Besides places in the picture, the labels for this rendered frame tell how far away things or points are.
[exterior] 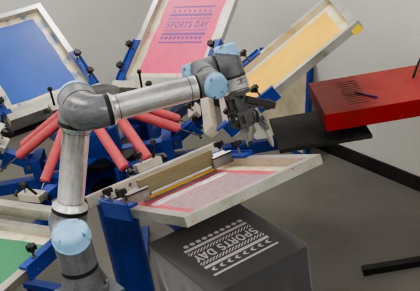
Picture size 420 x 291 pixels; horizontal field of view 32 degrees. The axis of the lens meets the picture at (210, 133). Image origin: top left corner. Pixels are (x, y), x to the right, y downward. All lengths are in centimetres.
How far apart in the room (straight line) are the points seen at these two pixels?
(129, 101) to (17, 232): 138
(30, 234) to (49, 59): 156
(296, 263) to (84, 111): 113
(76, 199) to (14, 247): 96
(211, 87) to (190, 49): 219
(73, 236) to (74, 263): 8
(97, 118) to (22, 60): 250
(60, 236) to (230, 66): 74
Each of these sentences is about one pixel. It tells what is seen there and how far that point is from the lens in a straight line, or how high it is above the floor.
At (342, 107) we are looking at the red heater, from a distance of 361.
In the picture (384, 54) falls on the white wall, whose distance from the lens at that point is 486.
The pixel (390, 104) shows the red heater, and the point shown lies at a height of 110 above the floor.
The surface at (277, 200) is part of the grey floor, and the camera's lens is 511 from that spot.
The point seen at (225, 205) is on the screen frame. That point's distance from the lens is 248.
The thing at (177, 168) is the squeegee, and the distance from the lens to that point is 305.
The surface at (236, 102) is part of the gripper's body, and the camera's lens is 233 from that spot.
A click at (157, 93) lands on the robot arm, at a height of 179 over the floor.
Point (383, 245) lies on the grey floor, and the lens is 454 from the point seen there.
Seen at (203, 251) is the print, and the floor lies 95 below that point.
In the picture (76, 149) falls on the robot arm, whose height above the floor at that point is 163.
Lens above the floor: 251
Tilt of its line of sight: 24 degrees down
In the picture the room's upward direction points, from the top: 10 degrees counter-clockwise
